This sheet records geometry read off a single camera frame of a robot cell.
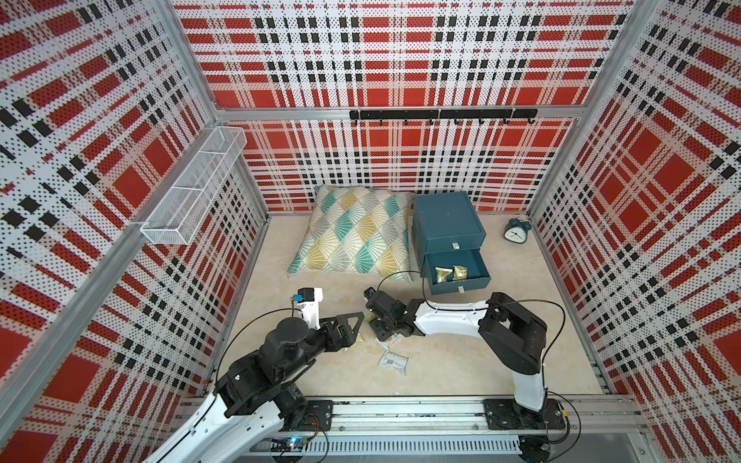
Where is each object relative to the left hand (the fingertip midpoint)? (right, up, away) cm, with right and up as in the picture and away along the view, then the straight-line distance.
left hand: (356, 318), depth 69 cm
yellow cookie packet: (+31, +8, +22) cm, 39 cm away
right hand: (+7, -7, +21) cm, 23 cm away
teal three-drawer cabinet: (+26, +22, +16) cm, 37 cm away
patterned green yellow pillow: (-3, +22, +25) cm, 33 cm away
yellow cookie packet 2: (+25, +8, +22) cm, 34 cm away
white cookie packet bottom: (+9, -16, +13) cm, 22 cm away
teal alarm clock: (+57, +23, +39) cm, 73 cm away
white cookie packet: (+8, -11, +15) cm, 21 cm away
